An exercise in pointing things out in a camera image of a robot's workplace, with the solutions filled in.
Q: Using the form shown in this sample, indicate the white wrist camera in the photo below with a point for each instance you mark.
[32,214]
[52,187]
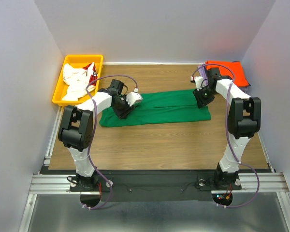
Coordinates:
[133,97]
[197,80]

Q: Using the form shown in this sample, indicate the green t shirt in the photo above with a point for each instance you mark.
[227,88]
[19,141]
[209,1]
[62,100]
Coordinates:
[161,107]

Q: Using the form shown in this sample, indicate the yellow plastic bin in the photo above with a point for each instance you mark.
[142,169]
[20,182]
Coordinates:
[77,61]

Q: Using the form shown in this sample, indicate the folded orange t shirt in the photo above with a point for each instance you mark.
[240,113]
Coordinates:
[235,67]

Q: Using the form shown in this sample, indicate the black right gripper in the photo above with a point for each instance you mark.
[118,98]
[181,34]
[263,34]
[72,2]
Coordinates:
[201,102]

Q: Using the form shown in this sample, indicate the aluminium frame rail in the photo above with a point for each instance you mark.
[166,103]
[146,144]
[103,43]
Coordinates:
[58,184]

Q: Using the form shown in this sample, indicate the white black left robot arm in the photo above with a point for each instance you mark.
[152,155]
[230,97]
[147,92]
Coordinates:
[78,125]

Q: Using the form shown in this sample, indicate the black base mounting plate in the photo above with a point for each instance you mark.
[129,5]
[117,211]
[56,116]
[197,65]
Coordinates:
[156,186]

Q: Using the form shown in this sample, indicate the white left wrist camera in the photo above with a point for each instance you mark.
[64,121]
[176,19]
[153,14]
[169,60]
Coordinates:
[133,97]

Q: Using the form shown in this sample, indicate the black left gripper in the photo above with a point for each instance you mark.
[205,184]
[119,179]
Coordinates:
[122,114]

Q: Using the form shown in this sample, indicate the white t shirt red print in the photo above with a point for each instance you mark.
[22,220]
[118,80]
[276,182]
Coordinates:
[77,80]

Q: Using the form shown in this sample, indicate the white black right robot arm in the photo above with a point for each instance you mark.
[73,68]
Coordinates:
[242,120]

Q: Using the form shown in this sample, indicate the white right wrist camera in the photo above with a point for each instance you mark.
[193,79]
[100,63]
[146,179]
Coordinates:
[197,80]

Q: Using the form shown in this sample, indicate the folded purple t shirt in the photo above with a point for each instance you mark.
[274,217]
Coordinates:
[202,71]

